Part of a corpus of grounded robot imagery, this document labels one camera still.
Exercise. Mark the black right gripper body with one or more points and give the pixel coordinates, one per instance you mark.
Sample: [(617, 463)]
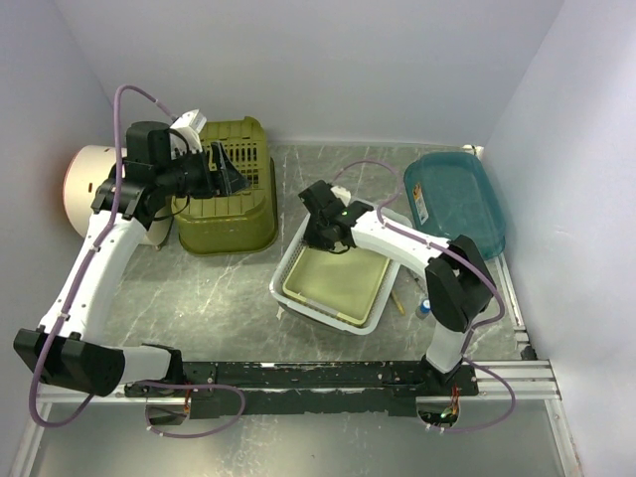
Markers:
[(315, 236)]

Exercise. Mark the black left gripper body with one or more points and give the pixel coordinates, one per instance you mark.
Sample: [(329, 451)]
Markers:
[(192, 174)]

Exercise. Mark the olive green plastic tub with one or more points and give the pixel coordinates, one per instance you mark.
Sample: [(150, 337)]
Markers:
[(241, 223)]

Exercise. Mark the pale yellow perforated basket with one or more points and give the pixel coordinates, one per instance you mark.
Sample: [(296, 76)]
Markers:
[(343, 285)]

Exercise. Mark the translucent blue plastic container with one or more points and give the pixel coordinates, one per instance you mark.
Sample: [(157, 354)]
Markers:
[(449, 194)]

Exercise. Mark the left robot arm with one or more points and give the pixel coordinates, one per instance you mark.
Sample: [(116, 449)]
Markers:
[(161, 162)]

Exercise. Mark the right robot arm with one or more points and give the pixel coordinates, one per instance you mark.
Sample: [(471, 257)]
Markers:
[(458, 284)]

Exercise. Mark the white plastic tray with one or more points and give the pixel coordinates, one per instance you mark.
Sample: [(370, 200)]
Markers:
[(316, 315)]

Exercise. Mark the beige cylindrical roll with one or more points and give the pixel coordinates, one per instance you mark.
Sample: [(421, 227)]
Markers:
[(87, 170)]

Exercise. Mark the yellow pencil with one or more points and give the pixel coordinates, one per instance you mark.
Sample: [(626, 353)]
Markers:
[(397, 303)]

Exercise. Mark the clear syringe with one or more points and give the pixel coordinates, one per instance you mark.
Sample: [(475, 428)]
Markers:
[(416, 279)]

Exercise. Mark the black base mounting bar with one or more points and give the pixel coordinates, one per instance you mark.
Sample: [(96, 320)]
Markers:
[(391, 387)]

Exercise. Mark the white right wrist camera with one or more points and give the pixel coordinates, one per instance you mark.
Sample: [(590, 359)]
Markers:
[(343, 194)]

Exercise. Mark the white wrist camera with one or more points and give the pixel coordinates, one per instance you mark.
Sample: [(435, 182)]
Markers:
[(185, 132), (343, 194)]

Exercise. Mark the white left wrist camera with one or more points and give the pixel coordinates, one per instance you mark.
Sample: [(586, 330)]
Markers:
[(185, 132)]

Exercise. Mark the aluminium front frame rail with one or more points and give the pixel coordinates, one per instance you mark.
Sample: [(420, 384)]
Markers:
[(514, 426)]

